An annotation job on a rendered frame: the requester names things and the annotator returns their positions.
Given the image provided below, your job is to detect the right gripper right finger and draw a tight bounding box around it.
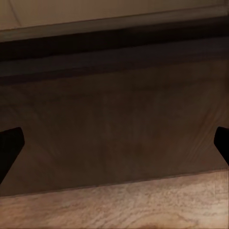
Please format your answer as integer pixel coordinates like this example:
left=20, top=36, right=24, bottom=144
left=214, top=127, right=229, bottom=165

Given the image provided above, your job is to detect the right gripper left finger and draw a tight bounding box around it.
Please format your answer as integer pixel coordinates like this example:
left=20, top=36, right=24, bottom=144
left=0, top=127, right=25, bottom=184

